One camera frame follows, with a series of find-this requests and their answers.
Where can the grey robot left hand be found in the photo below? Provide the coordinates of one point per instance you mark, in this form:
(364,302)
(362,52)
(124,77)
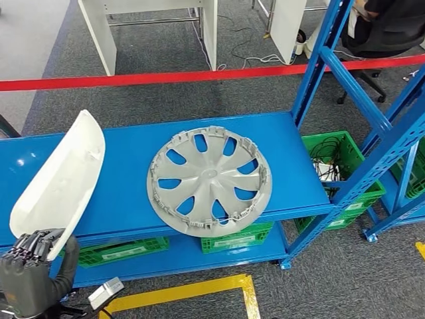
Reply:
(26,286)

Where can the white curved plastic part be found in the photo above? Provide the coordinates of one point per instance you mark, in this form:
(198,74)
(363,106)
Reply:
(59,185)

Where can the blue metal shelf rack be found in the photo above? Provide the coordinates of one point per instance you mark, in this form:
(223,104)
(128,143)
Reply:
(406,176)
(133,167)

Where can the green plastic crate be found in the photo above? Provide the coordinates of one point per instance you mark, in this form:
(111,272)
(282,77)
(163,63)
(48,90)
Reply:
(116,255)
(371,197)
(419,182)
(232,241)
(319,224)

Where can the yellow tape square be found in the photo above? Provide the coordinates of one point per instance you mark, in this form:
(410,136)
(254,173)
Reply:
(420,250)
(199,289)

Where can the red barrier belt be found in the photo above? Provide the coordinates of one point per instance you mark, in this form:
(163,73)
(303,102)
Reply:
(133,78)

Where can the grey wheel hubcap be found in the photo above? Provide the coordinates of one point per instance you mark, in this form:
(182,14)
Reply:
(209,174)

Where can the person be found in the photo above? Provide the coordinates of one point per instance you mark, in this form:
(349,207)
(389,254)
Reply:
(352,24)

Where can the small white plug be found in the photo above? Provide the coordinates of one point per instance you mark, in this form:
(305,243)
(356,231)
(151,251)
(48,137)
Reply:
(411,75)

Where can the black office chair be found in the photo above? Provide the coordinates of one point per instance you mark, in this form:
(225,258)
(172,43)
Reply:
(398,31)

